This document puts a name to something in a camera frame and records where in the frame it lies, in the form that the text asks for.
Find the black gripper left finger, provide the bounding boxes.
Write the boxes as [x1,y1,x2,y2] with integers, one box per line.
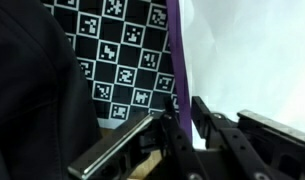
[67,96,207,180]

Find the black white marker checkerboard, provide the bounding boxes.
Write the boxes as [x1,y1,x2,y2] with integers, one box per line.
[41,0,182,130]

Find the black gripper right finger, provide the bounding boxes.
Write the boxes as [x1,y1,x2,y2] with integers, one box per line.
[190,95,305,180]

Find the white punched paper sheet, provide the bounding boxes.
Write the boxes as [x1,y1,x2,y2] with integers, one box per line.
[178,0,305,150]

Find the purple folder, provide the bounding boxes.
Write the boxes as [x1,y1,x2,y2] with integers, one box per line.
[165,0,194,143]

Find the black cloth garment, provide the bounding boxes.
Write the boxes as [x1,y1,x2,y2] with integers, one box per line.
[0,0,103,180]

